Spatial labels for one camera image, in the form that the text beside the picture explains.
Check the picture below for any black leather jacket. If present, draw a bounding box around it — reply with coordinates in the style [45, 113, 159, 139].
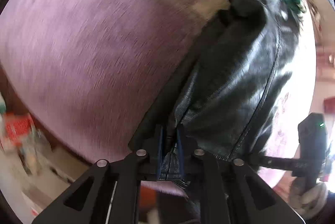
[128, 0, 302, 183]

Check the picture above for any gloved right hand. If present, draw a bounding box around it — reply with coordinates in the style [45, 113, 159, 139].
[288, 177, 329, 220]

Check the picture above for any floral plush bed blanket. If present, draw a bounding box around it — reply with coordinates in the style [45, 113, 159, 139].
[0, 0, 317, 198]

